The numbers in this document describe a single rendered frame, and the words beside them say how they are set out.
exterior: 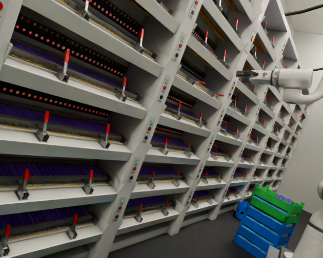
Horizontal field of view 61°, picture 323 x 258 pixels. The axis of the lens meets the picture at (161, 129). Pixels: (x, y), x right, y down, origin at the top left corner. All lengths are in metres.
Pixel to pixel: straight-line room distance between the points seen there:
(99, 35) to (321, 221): 1.19
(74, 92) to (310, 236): 1.16
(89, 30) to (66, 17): 0.08
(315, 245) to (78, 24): 1.28
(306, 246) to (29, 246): 1.13
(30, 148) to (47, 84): 0.19
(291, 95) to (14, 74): 1.08
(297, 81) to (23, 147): 1.10
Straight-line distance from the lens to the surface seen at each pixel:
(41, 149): 0.90
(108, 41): 0.94
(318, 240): 1.46
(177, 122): 1.38
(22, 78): 0.81
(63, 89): 0.87
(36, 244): 1.13
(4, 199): 0.94
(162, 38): 1.24
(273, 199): 2.17
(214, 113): 1.79
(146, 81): 1.21
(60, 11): 0.83
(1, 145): 0.84
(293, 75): 1.36
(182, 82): 1.32
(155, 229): 1.80
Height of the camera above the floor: 0.76
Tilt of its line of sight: 4 degrees down
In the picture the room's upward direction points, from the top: 21 degrees clockwise
